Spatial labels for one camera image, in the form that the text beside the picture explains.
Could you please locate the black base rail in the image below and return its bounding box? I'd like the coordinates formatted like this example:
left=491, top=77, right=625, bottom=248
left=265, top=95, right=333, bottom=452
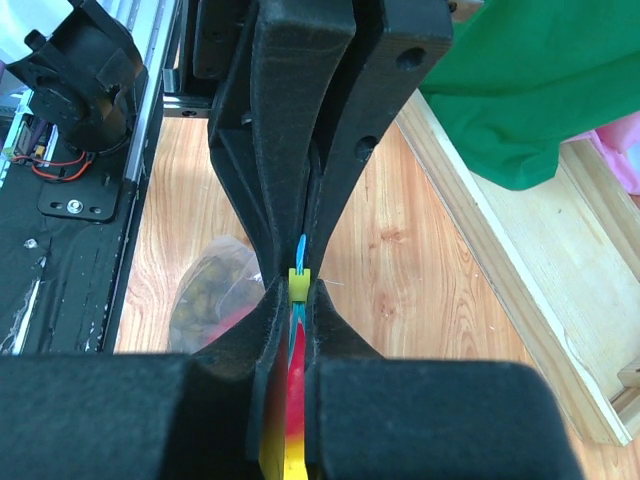
left=0, top=64, right=221, bottom=356

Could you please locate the wooden clothes rack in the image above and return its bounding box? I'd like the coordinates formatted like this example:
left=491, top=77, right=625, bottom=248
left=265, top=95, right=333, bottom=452
left=396, top=93, right=639, bottom=446

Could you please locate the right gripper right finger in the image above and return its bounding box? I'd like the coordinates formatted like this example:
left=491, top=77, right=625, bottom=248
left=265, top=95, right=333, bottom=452
left=305, top=281, right=583, bottom=479

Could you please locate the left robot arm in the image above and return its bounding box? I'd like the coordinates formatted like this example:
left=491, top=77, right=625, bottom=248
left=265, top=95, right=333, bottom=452
left=5, top=1, right=454, bottom=281

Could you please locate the longan fruit bunch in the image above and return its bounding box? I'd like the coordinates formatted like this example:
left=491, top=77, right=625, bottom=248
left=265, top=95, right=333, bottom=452
left=169, top=256, right=254, bottom=353

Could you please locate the red toy fruit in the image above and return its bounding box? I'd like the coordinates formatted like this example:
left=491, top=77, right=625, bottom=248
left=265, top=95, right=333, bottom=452
left=199, top=307, right=307, bottom=451

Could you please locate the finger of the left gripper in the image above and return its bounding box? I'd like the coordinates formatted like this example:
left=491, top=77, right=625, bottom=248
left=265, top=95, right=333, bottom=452
left=208, top=1, right=355, bottom=284
left=305, top=1, right=453, bottom=274

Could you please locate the clear zip top bag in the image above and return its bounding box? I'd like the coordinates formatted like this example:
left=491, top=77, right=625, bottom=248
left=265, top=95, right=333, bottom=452
left=169, top=236, right=265, bottom=353

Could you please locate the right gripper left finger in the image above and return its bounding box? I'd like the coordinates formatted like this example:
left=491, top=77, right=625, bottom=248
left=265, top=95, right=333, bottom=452
left=1, top=279, right=289, bottom=479

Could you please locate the green tank top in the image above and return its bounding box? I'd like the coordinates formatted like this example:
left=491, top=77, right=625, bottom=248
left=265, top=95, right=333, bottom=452
left=420, top=1, right=639, bottom=191

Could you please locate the yellow toy banana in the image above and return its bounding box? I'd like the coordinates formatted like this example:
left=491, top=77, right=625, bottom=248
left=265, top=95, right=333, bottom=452
left=260, top=366, right=309, bottom=479

